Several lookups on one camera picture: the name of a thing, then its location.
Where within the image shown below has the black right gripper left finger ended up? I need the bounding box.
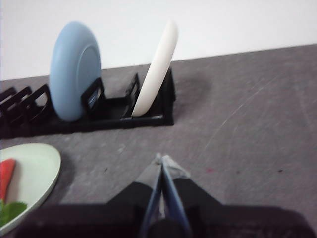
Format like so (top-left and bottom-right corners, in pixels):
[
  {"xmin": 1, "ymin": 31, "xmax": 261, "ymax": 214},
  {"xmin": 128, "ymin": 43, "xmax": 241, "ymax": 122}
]
[{"xmin": 12, "ymin": 153, "xmax": 162, "ymax": 238}]

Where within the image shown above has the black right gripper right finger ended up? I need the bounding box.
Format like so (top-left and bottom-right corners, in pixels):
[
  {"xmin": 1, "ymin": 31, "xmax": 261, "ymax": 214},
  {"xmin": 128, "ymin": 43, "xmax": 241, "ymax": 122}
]
[{"xmin": 162, "ymin": 155, "xmax": 316, "ymax": 238}]

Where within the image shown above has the green plate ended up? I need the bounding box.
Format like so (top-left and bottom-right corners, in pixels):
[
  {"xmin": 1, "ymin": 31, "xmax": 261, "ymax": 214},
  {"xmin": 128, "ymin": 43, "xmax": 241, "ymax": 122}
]
[{"xmin": 0, "ymin": 143, "xmax": 62, "ymax": 235}]

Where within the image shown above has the orange carrot with green leaves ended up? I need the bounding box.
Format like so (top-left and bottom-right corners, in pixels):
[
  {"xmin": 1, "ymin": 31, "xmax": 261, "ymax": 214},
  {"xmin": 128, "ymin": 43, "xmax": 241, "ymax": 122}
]
[{"xmin": 0, "ymin": 158, "xmax": 28, "ymax": 224}]

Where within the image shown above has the black plate rack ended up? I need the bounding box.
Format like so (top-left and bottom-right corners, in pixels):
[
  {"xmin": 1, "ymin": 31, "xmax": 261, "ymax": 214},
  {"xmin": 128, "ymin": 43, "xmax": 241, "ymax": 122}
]
[{"xmin": 0, "ymin": 68, "xmax": 177, "ymax": 139}]

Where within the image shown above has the blue plate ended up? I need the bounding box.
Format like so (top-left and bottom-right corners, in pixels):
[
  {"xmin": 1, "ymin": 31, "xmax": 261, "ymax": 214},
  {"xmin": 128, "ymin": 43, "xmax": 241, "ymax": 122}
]
[{"xmin": 49, "ymin": 21, "xmax": 102, "ymax": 122}]

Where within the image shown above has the cream white plate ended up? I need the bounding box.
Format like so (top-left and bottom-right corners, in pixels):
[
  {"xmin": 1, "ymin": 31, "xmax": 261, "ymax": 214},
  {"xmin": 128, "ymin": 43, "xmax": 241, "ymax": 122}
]
[{"xmin": 131, "ymin": 19, "xmax": 179, "ymax": 117}]

